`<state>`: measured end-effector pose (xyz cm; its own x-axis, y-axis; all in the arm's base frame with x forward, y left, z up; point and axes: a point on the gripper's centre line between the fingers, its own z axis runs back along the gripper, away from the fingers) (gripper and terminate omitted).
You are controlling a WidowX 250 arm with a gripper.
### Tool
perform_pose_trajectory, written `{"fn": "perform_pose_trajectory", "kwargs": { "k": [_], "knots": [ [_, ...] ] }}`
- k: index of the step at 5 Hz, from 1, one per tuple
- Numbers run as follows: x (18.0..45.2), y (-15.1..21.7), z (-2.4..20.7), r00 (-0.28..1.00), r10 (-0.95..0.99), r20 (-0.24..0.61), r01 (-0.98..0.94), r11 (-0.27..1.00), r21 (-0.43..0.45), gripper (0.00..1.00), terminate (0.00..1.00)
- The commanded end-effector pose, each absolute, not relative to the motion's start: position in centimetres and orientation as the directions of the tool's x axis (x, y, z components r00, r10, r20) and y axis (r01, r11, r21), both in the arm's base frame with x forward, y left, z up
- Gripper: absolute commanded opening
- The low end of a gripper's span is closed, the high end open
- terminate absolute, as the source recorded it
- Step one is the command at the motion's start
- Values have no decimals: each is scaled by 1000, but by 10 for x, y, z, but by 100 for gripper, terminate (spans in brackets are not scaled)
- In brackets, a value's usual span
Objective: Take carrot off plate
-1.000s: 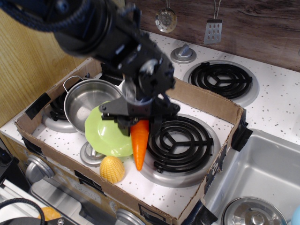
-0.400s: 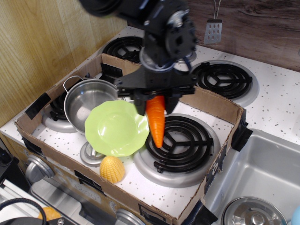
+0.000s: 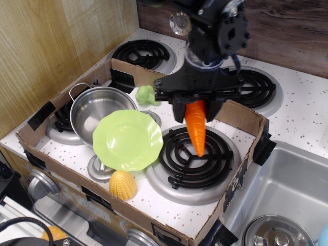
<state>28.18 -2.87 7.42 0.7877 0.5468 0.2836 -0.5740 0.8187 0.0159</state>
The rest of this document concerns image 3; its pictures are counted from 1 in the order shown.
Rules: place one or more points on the small steel pot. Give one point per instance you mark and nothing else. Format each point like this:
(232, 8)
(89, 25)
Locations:
(91, 105)

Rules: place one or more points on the silver front lower knob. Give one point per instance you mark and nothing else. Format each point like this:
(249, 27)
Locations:
(136, 237)

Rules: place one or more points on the brown cardboard fence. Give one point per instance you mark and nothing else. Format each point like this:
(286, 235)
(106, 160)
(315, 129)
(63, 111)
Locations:
(232, 114)

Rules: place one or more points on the light blue object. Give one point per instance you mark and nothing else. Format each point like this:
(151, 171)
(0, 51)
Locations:
(323, 238)

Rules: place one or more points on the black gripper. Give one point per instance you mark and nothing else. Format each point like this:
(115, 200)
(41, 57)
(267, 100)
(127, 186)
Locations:
(190, 84)

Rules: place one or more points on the black burner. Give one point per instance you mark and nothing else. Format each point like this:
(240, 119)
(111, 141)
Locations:
(59, 127)
(260, 92)
(183, 177)
(148, 54)

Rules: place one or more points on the silver front left knob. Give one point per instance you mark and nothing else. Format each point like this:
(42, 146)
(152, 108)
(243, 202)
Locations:
(41, 185)

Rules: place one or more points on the back right black burner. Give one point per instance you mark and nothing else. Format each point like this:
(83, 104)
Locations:
(260, 92)

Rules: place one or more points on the orange toy piece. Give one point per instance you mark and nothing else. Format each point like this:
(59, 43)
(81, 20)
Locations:
(56, 233)

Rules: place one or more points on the steel pot lid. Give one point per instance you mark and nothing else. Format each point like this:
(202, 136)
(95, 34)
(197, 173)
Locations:
(275, 230)

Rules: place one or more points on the front left black burner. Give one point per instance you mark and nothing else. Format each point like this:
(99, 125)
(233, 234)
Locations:
(59, 127)

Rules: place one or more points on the steel sink basin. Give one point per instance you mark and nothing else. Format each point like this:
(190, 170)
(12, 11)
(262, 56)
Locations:
(292, 183)

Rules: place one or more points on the silver oven door handle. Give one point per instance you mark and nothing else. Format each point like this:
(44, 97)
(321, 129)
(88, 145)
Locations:
(80, 226)

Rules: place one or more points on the light green plastic plate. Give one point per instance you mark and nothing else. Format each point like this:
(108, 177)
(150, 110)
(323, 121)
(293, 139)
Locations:
(127, 140)

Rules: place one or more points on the orange plastic toy carrot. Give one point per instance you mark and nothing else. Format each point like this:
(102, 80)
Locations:
(195, 117)

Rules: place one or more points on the back left black burner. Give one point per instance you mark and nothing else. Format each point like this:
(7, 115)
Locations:
(148, 54)

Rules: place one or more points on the yellow toy corn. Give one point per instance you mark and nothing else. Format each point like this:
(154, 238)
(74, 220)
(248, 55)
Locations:
(122, 185)

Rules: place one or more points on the front right black burner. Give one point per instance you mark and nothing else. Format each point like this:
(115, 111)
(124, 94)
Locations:
(183, 177)

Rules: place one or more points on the green toy broccoli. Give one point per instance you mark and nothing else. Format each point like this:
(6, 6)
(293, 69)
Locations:
(145, 94)

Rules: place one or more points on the silver centre stove knob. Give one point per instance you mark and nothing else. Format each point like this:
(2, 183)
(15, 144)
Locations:
(98, 171)

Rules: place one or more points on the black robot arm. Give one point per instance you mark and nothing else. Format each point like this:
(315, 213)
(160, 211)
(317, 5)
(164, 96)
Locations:
(215, 31)

